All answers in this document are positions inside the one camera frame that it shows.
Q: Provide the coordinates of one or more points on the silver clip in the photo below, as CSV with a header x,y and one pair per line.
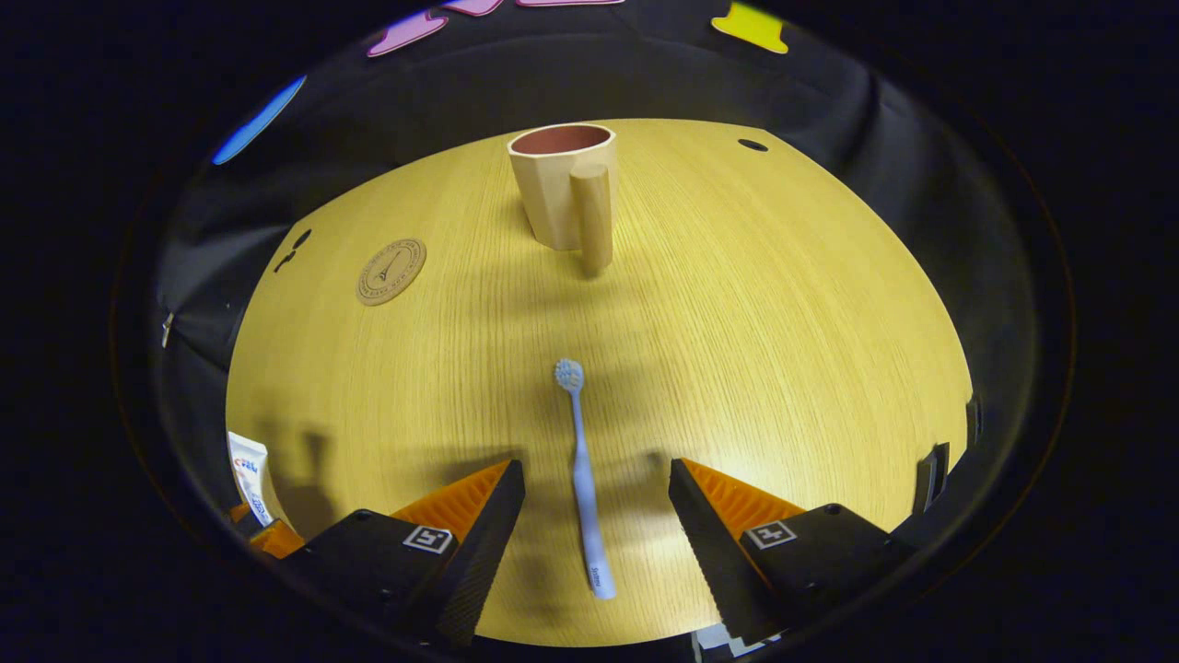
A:
x,y
167,328

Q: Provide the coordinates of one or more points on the round brown coaster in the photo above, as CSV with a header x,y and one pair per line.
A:
x,y
391,272

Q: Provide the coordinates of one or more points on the wooden desktop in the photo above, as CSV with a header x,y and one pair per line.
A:
x,y
737,322

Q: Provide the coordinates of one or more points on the white toothpaste tube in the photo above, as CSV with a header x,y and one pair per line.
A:
x,y
250,474

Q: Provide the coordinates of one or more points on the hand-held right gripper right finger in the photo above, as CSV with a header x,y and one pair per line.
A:
x,y
714,552

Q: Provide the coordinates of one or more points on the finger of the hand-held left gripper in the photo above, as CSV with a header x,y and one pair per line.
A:
x,y
276,539

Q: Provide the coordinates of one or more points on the light blue toothbrush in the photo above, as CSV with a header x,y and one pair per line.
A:
x,y
582,479

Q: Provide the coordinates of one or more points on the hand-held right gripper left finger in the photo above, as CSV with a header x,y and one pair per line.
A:
x,y
484,543

